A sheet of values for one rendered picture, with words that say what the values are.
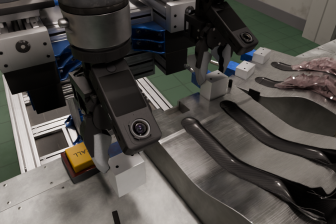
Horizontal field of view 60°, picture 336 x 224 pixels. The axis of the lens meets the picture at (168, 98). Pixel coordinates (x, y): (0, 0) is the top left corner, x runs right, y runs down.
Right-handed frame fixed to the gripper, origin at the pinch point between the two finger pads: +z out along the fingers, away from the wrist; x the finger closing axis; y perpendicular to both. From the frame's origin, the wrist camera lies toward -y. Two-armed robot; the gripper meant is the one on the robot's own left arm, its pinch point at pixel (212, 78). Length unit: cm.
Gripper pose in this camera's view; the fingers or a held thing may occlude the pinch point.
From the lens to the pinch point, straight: 68.4
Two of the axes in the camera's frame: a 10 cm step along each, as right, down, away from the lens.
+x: -8.3, 3.3, -4.5
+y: -5.6, -5.0, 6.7
